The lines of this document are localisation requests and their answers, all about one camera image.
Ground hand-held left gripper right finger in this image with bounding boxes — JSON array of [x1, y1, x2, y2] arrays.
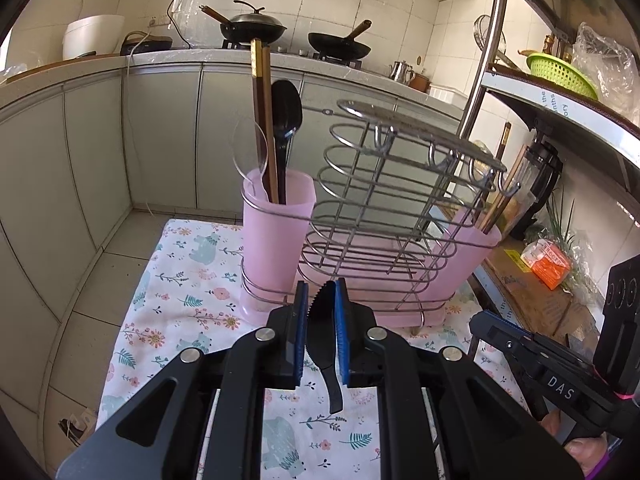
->
[[334, 277, 586, 480]]

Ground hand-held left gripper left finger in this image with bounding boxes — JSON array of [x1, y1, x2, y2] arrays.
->
[[55, 280, 309, 480]]

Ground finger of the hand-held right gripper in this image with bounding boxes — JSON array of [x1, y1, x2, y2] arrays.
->
[[469, 309, 538, 361]]

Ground black plastic knife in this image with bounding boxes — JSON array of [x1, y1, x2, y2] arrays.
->
[[306, 281, 346, 416]]

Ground pink plastic utensil cup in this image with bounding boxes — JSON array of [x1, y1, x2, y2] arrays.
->
[[425, 207, 502, 306], [241, 168, 317, 318]]

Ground metal wire utensil rack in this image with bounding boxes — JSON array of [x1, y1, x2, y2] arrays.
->
[[241, 99, 523, 337]]

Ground reddish brown wooden chopstick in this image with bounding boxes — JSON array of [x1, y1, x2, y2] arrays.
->
[[262, 46, 281, 205]]

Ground dark chopstick with gold band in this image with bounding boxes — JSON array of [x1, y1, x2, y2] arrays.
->
[[250, 37, 274, 204]]

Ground person's right forearm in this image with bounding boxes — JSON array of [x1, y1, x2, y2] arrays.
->
[[589, 452, 616, 480]]

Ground person's right hand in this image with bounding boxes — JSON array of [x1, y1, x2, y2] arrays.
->
[[539, 407, 610, 478]]

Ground cardboard box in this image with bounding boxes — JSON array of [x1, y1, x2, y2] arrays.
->
[[482, 247, 601, 356]]

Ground pink plastic drip tray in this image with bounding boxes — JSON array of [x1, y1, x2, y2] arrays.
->
[[240, 230, 448, 328]]

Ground orange packet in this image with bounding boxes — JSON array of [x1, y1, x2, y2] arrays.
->
[[520, 238, 572, 291]]

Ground green plant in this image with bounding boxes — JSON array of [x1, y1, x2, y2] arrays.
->
[[530, 187, 601, 301]]

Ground floral printed cloth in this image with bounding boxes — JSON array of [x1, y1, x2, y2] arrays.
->
[[95, 217, 526, 480]]

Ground black blender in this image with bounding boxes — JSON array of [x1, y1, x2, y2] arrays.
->
[[510, 132, 565, 241]]

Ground clear plastic spoon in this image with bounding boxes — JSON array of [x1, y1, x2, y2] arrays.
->
[[231, 117, 271, 198]]

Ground metal shelf unit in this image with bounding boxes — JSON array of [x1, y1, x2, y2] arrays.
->
[[457, 0, 640, 321]]

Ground black plastic spoon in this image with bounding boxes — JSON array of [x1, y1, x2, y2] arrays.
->
[[270, 80, 304, 206]]

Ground small white plug adapter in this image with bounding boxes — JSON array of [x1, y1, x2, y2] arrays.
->
[[59, 406, 97, 447]]

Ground white container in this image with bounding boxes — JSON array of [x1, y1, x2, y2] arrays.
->
[[429, 85, 468, 107]]

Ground grey kitchen cabinet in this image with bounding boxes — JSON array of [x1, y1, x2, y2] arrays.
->
[[0, 47, 471, 321]]

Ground green plastic basket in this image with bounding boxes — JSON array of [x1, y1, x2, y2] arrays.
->
[[526, 52, 600, 101]]

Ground clear plastic bag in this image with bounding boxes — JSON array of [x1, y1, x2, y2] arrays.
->
[[570, 21, 640, 121]]

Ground steel kettle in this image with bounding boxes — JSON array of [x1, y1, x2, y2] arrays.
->
[[389, 60, 417, 85]]

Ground gas stove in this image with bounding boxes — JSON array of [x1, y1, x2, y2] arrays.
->
[[220, 40, 363, 68]]

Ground black frying pan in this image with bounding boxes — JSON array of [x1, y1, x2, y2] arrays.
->
[[307, 20, 373, 60]]

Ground black wok with lid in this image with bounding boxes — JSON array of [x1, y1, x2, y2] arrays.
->
[[199, 0, 288, 46]]

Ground black electric cooker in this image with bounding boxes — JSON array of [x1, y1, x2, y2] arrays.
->
[[120, 31, 173, 56]]

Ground white rice cooker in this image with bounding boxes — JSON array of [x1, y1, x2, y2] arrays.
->
[[62, 14, 126, 61]]

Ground wire strainer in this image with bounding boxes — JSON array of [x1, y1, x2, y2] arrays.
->
[[472, 14, 507, 53]]

